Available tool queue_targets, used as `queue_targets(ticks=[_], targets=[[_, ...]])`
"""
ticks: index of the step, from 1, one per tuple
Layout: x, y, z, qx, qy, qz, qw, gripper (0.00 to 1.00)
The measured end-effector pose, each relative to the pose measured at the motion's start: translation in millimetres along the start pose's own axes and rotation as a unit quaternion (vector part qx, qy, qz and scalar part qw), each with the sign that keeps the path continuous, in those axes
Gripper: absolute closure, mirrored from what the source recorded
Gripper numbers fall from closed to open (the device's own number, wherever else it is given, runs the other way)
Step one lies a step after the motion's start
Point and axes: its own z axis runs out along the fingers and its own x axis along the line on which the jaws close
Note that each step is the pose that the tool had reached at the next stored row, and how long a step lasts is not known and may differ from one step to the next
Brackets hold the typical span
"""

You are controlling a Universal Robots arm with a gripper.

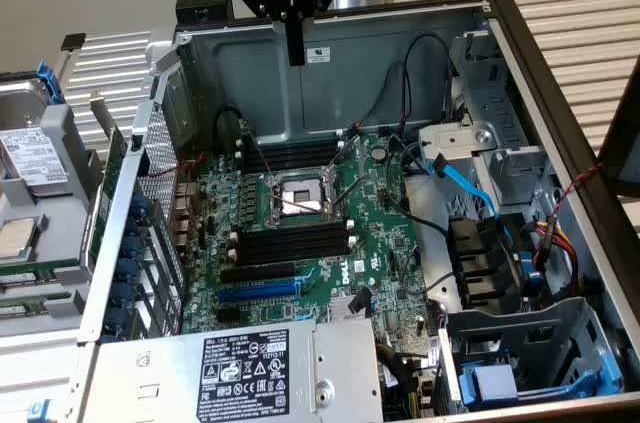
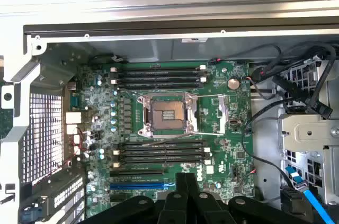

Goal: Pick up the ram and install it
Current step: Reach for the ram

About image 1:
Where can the metal port block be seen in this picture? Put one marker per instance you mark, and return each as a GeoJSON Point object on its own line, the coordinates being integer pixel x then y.
{"type": "Point", "coordinates": [181, 215]}

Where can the silver power supply unit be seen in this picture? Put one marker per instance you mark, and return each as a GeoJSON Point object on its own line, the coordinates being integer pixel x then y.
{"type": "Point", "coordinates": [165, 373]}

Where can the grey disk bay cage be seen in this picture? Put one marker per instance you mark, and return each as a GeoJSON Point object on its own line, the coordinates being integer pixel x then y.
{"type": "Point", "coordinates": [575, 323]}

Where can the silver CPU chip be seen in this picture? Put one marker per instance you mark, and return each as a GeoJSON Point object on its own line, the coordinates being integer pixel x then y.
{"type": "Point", "coordinates": [15, 238]}

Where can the open metal PC case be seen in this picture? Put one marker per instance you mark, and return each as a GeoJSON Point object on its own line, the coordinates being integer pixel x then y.
{"type": "Point", "coordinates": [370, 43]}

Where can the bare silver hard disk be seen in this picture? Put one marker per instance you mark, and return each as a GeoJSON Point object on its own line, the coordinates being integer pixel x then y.
{"type": "Point", "coordinates": [20, 103]}

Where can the dark brown monitor edge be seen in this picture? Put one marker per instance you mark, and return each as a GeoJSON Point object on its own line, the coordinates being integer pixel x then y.
{"type": "Point", "coordinates": [625, 143]}

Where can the silver chipset heatsink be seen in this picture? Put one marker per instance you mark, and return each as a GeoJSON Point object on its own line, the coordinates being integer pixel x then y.
{"type": "Point", "coordinates": [340, 310]}

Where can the green motherboard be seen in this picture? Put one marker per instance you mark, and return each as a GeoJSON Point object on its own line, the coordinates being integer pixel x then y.
{"type": "Point", "coordinates": [385, 263]}

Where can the short black expansion slot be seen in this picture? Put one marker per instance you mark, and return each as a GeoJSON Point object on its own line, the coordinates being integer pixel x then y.
{"type": "Point", "coordinates": [228, 313]}

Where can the blue expansion slot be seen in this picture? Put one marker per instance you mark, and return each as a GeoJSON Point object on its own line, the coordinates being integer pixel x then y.
{"type": "Point", "coordinates": [257, 290]}

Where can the long black expansion slot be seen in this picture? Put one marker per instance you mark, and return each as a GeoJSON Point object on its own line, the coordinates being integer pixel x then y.
{"type": "Point", "coordinates": [257, 273]}

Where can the black box device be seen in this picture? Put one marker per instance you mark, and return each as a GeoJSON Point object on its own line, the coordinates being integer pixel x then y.
{"type": "Point", "coordinates": [202, 3]}

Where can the hard disk with white label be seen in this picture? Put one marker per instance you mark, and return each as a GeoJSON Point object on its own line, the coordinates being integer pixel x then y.
{"type": "Point", "coordinates": [30, 153]}

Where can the silver aluminium block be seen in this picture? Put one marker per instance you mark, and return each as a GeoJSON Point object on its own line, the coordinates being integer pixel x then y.
{"type": "Point", "coordinates": [160, 50]}

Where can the bare metal disk bay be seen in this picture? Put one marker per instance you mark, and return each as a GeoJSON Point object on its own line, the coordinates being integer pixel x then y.
{"type": "Point", "coordinates": [505, 108]}

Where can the coin cell battery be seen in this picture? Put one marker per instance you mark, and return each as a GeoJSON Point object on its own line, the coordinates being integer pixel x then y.
{"type": "Point", "coordinates": [380, 152]}

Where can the blue plastic disk rail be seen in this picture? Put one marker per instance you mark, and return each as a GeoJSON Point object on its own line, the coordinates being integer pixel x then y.
{"type": "Point", "coordinates": [50, 85]}

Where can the small blue clip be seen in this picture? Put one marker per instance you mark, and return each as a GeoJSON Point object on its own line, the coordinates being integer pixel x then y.
{"type": "Point", "coordinates": [39, 413]}

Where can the CPU socket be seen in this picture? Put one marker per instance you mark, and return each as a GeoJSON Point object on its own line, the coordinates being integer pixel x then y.
{"type": "Point", "coordinates": [300, 190]}

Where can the blue card retention clip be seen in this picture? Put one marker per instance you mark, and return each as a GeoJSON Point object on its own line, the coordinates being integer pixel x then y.
{"type": "Point", "coordinates": [141, 205]}
{"type": "Point", "coordinates": [115, 319]}
{"type": "Point", "coordinates": [132, 246]}
{"type": "Point", "coordinates": [122, 294]}
{"type": "Point", "coordinates": [128, 270]}

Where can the black fan shroud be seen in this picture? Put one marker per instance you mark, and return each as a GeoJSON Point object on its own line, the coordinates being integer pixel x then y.
{"type": "Point", "coordinates": [475, 268]}

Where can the green graphics card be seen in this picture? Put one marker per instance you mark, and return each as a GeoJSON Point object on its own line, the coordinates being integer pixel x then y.
{"type": "Point", "coordinates": [112, 168]}

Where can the metal locking lever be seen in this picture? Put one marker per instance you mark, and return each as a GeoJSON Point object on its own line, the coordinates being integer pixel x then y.
{"type": "Point", "coordinates": [255, 145]}
{"type": "Point", "coordinates": [350, 190]}

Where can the blue plastic disk bracket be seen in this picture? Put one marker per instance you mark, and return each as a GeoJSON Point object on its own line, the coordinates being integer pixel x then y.
{"type": "Point", "coordinates": [492, 385]}

